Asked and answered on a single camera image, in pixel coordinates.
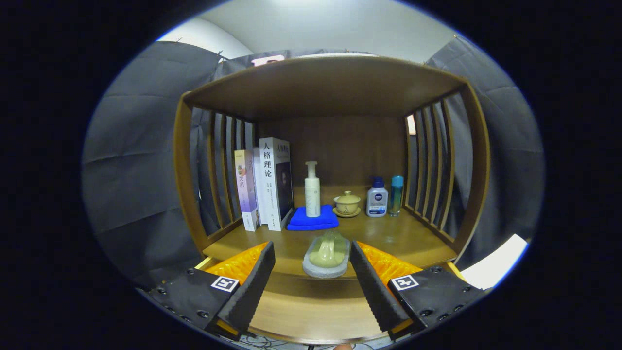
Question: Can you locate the white appliance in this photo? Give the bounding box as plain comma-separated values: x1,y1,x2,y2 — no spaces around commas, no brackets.
459,233,529,291

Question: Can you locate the thick white book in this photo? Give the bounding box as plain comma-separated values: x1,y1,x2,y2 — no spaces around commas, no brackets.
259,137,295,231

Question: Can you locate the yellow lidded tea cup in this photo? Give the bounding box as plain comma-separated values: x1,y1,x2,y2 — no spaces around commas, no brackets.
333,191,362,218

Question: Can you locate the wooden cabinet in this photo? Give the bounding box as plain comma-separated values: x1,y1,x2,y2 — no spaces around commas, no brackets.
173,55,491,282

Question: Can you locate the thin white book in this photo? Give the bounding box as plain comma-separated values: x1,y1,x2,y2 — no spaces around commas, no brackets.
252,147,269,227

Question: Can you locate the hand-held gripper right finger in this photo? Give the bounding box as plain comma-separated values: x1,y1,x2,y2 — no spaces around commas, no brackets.
349,240,489,341

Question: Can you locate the green handled scrub brush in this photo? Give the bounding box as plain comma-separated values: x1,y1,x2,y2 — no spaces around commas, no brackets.
302,230,351,279

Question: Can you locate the white bottle blue cap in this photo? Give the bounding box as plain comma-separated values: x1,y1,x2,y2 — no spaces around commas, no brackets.
366,176,389,217

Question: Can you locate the wooden countertop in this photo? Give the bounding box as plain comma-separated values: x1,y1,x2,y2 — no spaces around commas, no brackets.
202,207,458,280

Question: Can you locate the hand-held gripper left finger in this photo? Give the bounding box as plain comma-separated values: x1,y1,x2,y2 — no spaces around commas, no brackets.
146,242,276,341

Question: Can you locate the blue folded cloth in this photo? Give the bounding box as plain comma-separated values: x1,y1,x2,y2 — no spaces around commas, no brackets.
287,205,340,231

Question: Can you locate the purple book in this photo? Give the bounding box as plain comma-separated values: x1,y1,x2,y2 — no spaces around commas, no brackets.
234,149,260,232

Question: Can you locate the wooden drawer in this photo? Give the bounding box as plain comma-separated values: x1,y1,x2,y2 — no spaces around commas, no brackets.
194,257,468,346

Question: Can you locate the white pump bottle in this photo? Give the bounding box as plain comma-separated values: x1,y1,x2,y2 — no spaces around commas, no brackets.
304,161,321,218

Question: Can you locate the teal bottle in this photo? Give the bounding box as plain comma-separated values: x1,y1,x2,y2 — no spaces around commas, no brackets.
388,175,404,217

